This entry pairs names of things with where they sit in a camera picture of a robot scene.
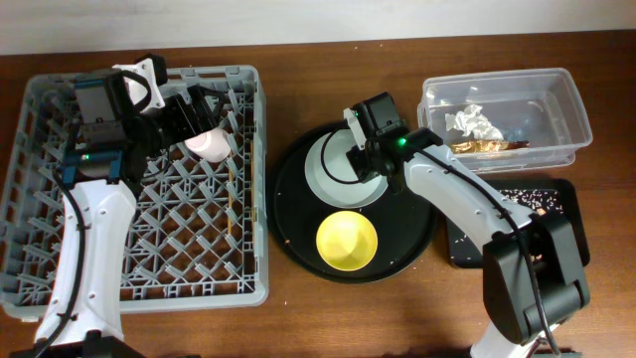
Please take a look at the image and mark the white napkin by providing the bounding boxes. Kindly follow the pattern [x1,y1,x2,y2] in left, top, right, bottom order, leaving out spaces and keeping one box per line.
[444,104,504,141]

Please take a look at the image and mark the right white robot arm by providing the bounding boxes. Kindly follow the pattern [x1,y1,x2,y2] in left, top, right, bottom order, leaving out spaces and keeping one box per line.
[343,92,590,358]

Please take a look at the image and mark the pink cup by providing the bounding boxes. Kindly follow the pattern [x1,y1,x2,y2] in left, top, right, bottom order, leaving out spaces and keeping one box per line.
[185,127,232,163]

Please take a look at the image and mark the clear plastic bin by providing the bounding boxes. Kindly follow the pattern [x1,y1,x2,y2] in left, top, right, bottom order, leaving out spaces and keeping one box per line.
[417,68,592,174]

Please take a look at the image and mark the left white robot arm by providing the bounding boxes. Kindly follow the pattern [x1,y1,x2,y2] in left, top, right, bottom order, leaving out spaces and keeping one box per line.
[19,54,226,357]

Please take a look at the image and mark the round black tray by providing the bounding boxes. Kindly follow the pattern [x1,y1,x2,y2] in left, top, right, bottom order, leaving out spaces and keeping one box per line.
[266,123,438,283]

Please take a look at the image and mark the black rectangular tray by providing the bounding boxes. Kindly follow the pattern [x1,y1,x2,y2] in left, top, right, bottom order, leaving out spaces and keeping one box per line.
[445,178,591,269]

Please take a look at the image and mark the grey round plate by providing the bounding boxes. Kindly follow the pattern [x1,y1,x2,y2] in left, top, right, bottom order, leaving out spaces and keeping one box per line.
[304,129,388,209]

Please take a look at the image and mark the gold foil wrapper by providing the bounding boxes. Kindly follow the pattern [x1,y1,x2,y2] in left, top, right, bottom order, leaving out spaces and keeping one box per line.
[449,139,530,154]

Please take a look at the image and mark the yellow bowl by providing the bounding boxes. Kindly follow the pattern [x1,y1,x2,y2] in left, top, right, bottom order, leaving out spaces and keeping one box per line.
[315,211,379,271]

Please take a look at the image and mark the grey dishwasher rack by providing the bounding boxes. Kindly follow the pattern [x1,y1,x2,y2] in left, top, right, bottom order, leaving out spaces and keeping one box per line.
[1,66,269,321]

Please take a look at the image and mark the food scraps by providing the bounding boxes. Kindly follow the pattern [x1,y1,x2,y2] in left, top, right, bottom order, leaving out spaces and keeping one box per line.
[446,189,564,269]

